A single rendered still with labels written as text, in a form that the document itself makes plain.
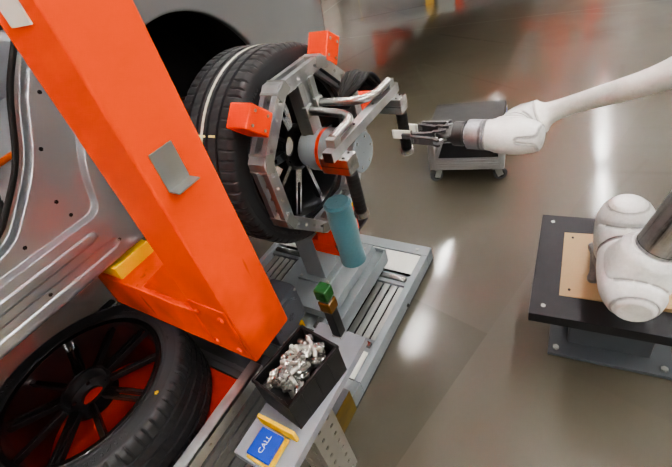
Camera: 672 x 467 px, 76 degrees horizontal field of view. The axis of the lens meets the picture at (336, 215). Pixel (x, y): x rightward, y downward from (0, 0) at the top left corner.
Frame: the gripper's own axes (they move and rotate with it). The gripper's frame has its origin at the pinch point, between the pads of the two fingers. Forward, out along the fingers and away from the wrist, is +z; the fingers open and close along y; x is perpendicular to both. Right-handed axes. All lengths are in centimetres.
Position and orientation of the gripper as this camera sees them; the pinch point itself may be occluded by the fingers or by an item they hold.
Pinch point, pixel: (404, 131)
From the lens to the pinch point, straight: 144.2
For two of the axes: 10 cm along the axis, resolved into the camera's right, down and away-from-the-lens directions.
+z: -8.4, -1.5, 5.3
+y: 4.9, -6.2, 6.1
